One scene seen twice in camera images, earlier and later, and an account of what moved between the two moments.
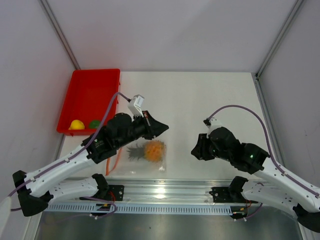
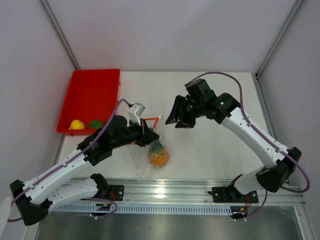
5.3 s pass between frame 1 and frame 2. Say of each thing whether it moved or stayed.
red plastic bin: stayed
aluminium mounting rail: stayed
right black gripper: moved
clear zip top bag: moved
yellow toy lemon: stayed
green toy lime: stayed
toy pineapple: moved
